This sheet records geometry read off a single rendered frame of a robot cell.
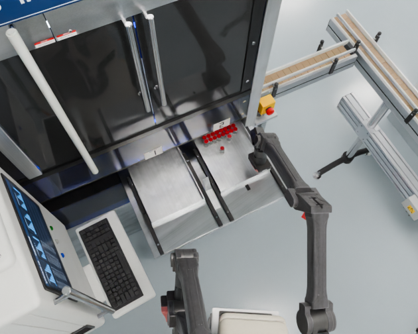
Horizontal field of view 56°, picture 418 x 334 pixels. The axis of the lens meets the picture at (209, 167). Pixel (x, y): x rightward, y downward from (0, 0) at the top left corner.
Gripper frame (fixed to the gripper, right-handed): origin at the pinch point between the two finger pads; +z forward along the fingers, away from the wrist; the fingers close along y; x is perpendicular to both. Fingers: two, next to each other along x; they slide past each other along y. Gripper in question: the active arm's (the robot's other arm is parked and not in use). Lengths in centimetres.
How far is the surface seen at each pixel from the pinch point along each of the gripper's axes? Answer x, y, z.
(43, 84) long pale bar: 65, 6, -84
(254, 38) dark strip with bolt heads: -4, 18, -62
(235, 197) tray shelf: 14.4, -5.1, 5.5
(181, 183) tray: 34.3, 11.7, 3.0
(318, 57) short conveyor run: -61, 44, -5
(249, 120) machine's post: -8.0, 24.3, -5.1
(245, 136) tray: -4.4, 21.3, 2.1
